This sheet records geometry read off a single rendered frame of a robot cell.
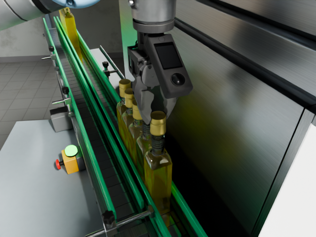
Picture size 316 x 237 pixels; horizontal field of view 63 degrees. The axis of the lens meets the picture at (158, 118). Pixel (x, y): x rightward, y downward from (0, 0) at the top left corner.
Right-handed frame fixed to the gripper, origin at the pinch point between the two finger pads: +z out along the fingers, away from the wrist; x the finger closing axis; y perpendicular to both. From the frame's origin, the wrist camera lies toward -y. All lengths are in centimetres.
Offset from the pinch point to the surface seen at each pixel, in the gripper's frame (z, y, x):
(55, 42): 31, 143, 13
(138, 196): 22.7, -1.1, 6.0
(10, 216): 44, 24, 43
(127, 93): 3.0, 16.6, 1.6
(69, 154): 35, 35, 20
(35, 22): 68, 326, 27
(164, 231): 22.7, -12.1, 3.7
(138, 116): 6.3, 10.2, 1.0
